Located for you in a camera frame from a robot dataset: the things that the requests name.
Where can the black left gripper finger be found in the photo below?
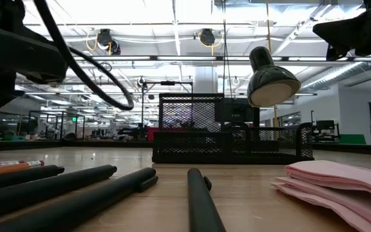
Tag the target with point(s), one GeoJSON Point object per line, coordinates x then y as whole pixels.
{"type": "Point", "coordinates": [48, 66]}

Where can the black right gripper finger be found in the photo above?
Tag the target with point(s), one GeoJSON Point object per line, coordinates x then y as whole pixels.
{"type": "Point", "coordinates": [330, 29]}

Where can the black pen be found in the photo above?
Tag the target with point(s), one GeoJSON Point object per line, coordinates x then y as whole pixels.
{"type": "Point", "coordinates": [201, 199]}
{"type": "Point", "coordinates": [85, 203]}
{"type": "Point", "coordinates": [50, 188]}
{"type": "Point", "coordinates": [21, 177]}

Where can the pink sticky note pad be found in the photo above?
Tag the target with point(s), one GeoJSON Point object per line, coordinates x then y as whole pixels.
{"type": "Point", "coordinates": [333, 174]}
{"type": "Point", "coordinates": [333, 209]}

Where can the black mesh desk organizer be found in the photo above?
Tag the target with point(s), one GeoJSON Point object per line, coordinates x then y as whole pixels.
{"type": "Point", "coordinates": [192, 148]}

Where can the black framed workstation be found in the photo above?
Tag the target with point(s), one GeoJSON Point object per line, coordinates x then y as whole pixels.
{"type": "Point", "coordinates": [56, 124]}

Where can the black background robot station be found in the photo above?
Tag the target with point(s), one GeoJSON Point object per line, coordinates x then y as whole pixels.
{"type": "Point", "coordinates": [325, 127]}

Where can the green mat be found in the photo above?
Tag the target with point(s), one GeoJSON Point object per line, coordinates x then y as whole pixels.
{"type": "Point", "coordinates": [353, 139]}

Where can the black monitor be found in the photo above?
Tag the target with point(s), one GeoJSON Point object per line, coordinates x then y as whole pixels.
{"type": "Point", "coordinates": [238, 109]}

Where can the red box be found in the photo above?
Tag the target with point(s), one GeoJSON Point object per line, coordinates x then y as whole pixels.
{"type": "Point", "coordinates": [150, 133]}

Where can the black round camera stand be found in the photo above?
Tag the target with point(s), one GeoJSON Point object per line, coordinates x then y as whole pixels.
{"type": "Point", "coordinates": [269, 77]}

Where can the black camera stand frame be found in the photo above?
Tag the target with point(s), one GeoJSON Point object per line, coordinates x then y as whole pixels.
{"type": "Point", "coordinates": [167, 82]}

